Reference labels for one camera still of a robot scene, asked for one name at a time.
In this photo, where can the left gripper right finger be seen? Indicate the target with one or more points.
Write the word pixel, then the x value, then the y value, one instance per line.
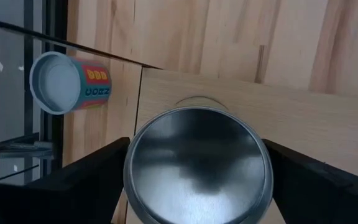
pixel 322 196

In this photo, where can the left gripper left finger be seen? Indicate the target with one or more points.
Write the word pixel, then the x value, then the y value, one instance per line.
pixel 57 199

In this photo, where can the green pea-lettered tin can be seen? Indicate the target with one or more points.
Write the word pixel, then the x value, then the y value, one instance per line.
pixel 197 174

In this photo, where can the teal and red corn can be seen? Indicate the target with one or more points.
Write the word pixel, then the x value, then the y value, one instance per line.
pixel 70 82

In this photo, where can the grey metal bracket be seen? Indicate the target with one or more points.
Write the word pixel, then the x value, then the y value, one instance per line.
pixel 26 148

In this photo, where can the wooden shelf with black frame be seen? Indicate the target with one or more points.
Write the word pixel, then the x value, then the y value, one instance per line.
pixel 291 124

